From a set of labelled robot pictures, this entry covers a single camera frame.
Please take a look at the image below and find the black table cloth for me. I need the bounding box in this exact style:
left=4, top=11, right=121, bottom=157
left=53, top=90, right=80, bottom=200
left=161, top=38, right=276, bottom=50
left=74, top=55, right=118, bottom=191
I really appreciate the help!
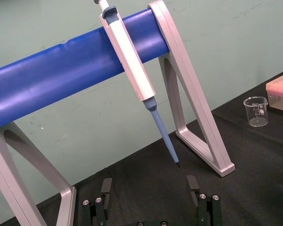
left=0, top=67, right=283, bottom=226

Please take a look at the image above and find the small clear glass beaker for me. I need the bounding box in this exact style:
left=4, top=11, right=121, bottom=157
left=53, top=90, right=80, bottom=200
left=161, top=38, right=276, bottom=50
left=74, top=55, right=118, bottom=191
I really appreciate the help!
left=243, top=96, right=268, bottom=127

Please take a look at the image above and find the pink pipette tip box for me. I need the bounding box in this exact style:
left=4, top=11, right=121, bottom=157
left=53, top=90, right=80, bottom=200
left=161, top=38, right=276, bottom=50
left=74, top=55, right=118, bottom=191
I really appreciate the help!
left=266, top=72, right=283, bottom=113

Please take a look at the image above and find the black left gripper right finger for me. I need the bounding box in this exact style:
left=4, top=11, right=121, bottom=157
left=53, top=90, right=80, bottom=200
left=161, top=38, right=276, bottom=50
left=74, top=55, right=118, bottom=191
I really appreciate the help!
left=186, top=175, right=221, bottom=226

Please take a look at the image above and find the white and blue pipette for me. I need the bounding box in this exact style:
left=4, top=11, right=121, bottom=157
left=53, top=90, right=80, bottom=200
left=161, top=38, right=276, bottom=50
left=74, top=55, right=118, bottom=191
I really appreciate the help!
left=93, top=0, right=181, bottom=168

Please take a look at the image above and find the blue and grey pipette stand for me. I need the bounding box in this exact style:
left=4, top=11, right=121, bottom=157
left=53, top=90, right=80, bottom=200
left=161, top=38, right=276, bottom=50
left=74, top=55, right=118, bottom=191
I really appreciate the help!
left=0, top=0, right=235, bottom=226

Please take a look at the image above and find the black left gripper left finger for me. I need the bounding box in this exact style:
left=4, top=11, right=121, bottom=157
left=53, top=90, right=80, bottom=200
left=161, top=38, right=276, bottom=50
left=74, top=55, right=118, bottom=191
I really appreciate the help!
left=82, top=178, right=113, bottom=226

